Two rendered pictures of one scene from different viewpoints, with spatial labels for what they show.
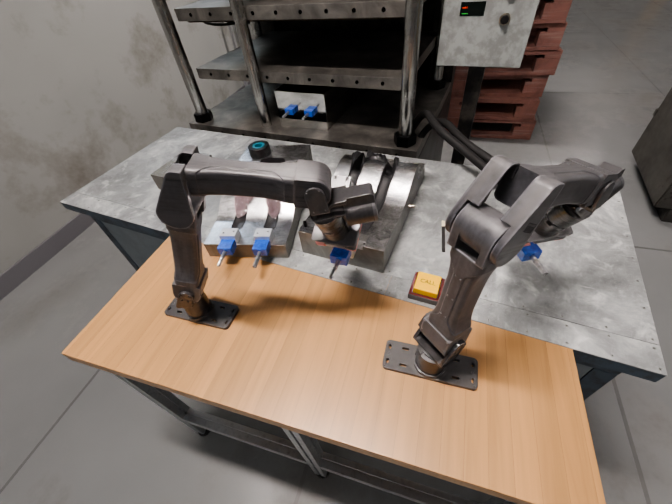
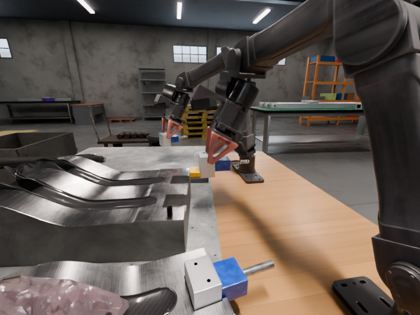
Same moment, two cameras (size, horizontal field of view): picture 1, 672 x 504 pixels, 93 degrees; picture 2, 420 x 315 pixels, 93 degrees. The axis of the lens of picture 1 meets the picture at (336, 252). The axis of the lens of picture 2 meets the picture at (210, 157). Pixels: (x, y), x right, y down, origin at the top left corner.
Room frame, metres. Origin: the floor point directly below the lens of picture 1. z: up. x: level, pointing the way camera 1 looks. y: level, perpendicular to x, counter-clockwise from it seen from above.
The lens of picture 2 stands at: (0.81, 0.38, 1.10)
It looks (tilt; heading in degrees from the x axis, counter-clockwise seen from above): 18 degrees down; 238
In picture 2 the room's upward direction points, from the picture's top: straight up
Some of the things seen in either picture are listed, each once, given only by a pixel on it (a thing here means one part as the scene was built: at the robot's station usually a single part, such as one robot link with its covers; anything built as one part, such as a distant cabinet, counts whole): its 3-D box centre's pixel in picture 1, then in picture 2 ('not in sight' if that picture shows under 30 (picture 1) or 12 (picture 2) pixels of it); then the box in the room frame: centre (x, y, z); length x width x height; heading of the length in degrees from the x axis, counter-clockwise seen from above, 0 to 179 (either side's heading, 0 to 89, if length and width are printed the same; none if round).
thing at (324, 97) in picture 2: not in sight; (337, 91); (-7.41, -3.75, 1.23); 2.71 x 0.72 x 2.45; 158
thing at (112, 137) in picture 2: not in sight; (129, 129); (0.14, -3.67, 0.46); 1.15 x 0.70 x 0.91; 156
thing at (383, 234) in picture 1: (368, 195); (82, 197); (0.85, -0.13, 0.87); 0.50 x 0.26 x 0.14; 151
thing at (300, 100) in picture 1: (322, 91); not in sight; (1.82, -0.04, 0.87); 0.50 x 0.27 x 0.17; 151
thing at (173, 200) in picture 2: not in sight; (175, 207); (0.68, 0.03, 0.87); 0.05 x 0.05 x 0.04; 61
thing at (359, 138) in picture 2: not in sight; (319, 125); (-3.19, -1.85, 0.50); 2.75 x 1.07 x 0.99; 153
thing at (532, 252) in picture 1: (529, 253); (174, 138); (0.48, -0.46, 0.91); 0.13 x 0.05 x 0.05; 2
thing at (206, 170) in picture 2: (339, 257); (224, 162); (0.53, -0.01, 0.93); 0.13 x 0.05 x 0.05; 156
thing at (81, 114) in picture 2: not in sight; (90, 113); (0.61, -9.21, 0.38); 1.41 x 0.72 x 0.75; 68
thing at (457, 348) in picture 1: (437, 338); (245, 147); (0.30, -0.18, 0.90); 0.09 x 0.06 x 0.06; 26
